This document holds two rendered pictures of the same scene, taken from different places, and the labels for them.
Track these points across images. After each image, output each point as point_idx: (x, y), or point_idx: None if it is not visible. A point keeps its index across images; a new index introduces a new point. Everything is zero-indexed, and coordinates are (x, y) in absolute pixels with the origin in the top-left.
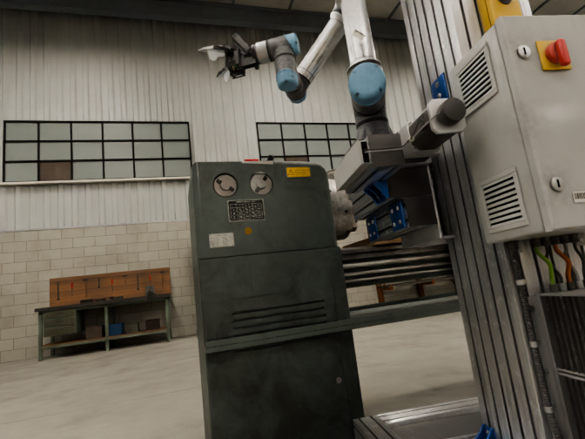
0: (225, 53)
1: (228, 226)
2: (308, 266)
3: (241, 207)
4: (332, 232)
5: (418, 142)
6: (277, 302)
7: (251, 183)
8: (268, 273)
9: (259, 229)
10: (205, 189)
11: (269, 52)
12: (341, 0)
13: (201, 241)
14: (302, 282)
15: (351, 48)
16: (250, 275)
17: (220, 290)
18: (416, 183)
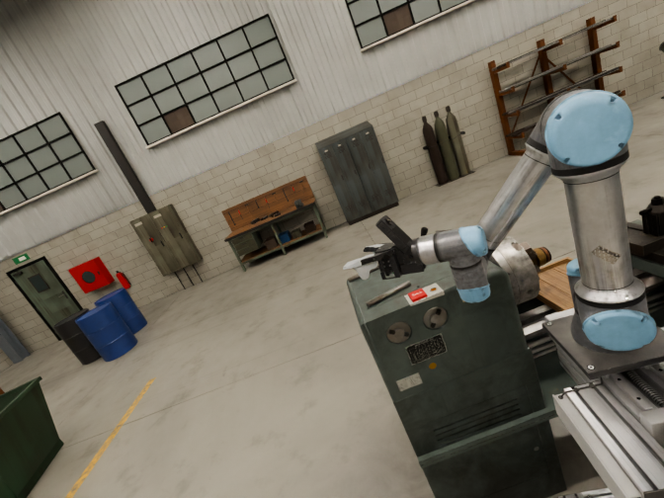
0: (374, 252)
1: (412, 369)
2: (498, 376)
3: (421, 349)
4: (521, 338)
5: None
6: (471, 412)
7: (424, 320)
8: (459, 393)
9: (444, 361)
10: (380, 345)
11: (442, 261)
12: (568, 183)
13: (391, 388)
14: (494, 390)
15: (588, 269)
16: (443, 400)
17: (419, 418)
18: None
